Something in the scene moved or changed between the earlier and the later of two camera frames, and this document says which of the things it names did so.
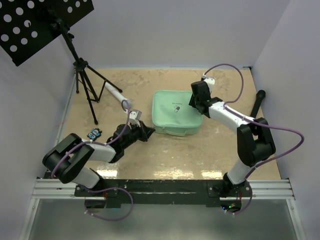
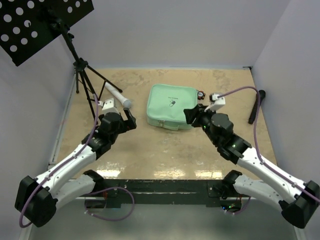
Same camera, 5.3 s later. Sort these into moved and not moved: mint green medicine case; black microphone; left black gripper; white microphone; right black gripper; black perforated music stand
Moved: mint green medicine case; left black gripper; right black gripper
Not moved: black perforated music stand; black microphone; white microphone
